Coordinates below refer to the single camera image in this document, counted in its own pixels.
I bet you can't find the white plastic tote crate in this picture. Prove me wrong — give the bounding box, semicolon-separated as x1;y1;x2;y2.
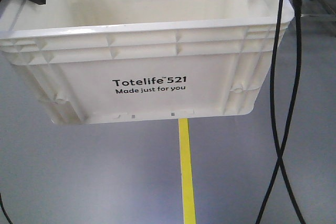
1;0;278;124

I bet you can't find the black cable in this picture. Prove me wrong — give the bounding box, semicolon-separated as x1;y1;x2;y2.
270;0;307;224
256;0;287;224

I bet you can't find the yellow floor tape line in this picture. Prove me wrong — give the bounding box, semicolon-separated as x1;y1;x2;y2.
178;119;196;224

